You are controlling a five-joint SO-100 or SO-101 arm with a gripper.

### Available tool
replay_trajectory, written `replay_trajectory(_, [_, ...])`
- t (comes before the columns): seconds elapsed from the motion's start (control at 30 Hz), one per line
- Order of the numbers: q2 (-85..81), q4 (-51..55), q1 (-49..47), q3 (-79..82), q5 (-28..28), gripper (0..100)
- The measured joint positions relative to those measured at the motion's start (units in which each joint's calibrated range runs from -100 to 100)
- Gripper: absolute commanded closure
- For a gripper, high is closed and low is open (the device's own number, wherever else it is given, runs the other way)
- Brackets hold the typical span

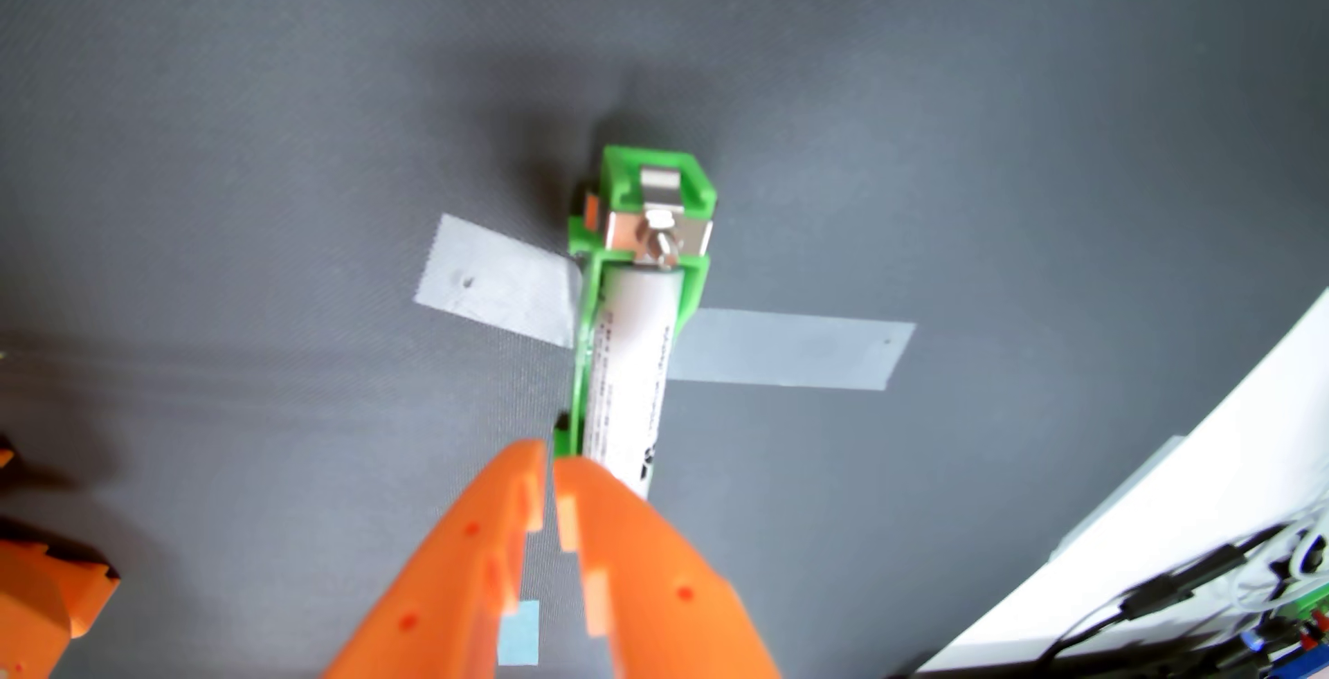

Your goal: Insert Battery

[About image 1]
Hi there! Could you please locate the light blue tape piece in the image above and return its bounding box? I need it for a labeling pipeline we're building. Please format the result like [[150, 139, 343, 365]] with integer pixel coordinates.
[[496, 599, 541, 668]]

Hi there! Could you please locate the green battery holder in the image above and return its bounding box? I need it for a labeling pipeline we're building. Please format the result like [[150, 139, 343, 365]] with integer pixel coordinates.
[[550, 144, 720, 462]]

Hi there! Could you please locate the translucent grey tape strip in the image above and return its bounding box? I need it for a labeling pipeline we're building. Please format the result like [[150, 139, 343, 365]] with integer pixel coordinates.
[[413, 212, 585, 350], [664, 307, 918, 392]]

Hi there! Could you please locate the dark grey mat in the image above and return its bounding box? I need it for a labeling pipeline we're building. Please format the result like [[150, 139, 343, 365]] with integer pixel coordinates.
[[0, 0, 1329, 679]]

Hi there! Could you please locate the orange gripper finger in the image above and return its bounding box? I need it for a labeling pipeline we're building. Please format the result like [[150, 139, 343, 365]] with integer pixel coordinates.
[[553, 455, 782, 679], [324, 438, 548, 679]]

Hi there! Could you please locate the green red electronics clutter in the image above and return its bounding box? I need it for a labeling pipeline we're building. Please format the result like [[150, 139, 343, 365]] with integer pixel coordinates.
[[1240, 601, 1329, 679]]

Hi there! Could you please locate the white cylindrical battery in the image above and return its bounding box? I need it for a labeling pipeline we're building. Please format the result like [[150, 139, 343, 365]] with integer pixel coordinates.
[[581, 264, 687, 502]]

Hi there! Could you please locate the black power cable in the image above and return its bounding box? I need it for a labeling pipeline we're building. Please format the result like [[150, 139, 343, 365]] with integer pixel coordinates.
[[914, 523, 1294, 675]]

